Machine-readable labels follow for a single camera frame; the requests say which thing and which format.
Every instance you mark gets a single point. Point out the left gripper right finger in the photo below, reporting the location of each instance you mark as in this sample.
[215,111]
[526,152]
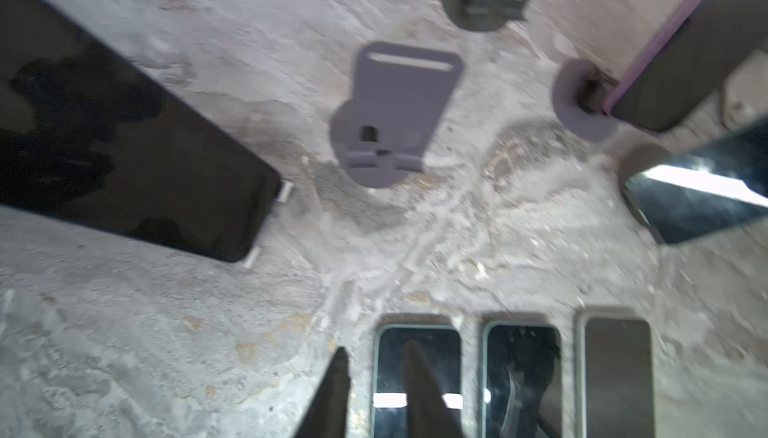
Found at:
[427,414]

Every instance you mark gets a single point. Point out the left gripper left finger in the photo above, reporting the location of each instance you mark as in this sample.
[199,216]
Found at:
[326,415]

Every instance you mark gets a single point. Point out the green phone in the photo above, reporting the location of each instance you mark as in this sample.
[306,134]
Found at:
[442,347]

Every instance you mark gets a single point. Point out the black phone stand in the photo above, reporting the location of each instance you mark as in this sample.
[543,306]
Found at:
[521,380]

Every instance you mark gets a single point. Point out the white phone front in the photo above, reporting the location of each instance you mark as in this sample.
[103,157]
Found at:
[614,374]

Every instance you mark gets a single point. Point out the white stand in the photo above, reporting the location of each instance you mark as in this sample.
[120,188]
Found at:
[281,198]

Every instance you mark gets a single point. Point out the blue phone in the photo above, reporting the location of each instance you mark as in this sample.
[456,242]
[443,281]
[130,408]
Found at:
[88,138]

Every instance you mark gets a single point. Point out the grey round stand base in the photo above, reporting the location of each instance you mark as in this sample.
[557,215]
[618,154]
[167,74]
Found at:
[398,96]

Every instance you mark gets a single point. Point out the round stand rear phone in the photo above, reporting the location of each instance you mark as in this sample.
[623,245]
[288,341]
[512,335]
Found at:
[576,101]

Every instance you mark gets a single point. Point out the purple phone rear stand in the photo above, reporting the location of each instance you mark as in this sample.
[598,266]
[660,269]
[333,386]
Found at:
[691,55]

